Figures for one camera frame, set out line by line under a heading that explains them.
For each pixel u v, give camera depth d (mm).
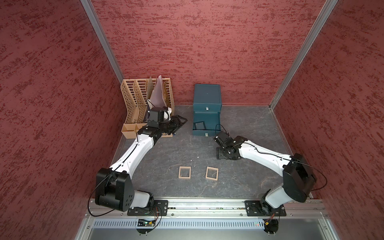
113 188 410
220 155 774
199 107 997
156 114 620
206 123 997
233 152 607
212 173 858
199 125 1003
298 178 435
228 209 756
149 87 939
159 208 746
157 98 920
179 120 729
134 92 977
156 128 628
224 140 670
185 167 882
